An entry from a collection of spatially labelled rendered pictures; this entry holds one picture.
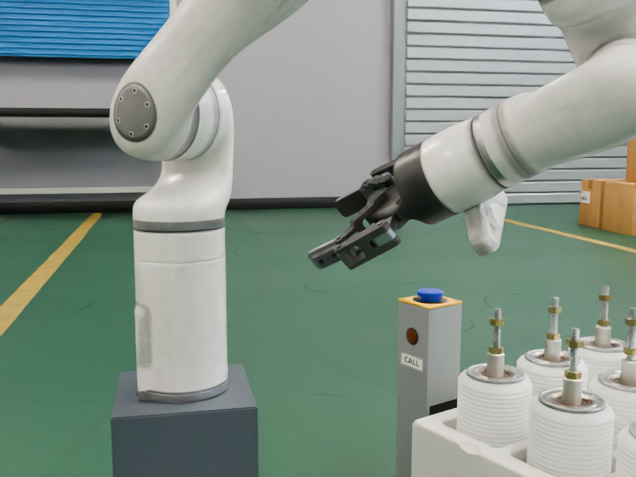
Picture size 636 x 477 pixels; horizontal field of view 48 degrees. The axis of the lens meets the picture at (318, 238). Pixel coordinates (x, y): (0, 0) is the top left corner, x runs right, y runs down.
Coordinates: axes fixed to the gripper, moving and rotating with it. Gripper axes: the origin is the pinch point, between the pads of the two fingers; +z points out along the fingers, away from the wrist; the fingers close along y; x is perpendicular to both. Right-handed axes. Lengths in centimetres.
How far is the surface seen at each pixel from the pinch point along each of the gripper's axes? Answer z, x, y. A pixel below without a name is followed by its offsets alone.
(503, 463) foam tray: 0.8, 35.6, 2.1
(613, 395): -10.5, 40.5, -9.3
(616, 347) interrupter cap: -7, 48, -26
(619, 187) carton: 59, 199, -333
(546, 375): -1.8, 39.3, -14.6
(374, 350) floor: 68, 67, -73
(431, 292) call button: 11.1, 26.8, -24.8
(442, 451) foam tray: 10.1, 35.5, -1.6
